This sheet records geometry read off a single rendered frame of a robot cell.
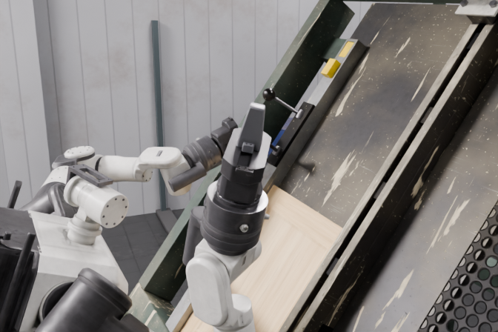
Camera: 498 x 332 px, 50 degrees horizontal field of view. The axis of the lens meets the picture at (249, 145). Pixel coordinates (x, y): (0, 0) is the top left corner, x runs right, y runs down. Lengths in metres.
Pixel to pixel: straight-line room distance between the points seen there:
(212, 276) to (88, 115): 3.63
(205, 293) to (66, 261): 0.27
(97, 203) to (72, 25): 3.31
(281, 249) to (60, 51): 3.17
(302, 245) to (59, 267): 0.59
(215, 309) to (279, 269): 0.54
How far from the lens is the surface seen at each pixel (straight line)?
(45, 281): 0.95
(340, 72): 1.52
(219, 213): 0.74
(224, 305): 0.80
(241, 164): 0.69
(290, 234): 1.35
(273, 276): 1.33
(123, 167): 1.46
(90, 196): 1.01
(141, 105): 4.38
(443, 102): 1.17
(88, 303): 0.85
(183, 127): 4.49
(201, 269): 0.79
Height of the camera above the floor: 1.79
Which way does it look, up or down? 16 degrees down
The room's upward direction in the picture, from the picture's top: straight up
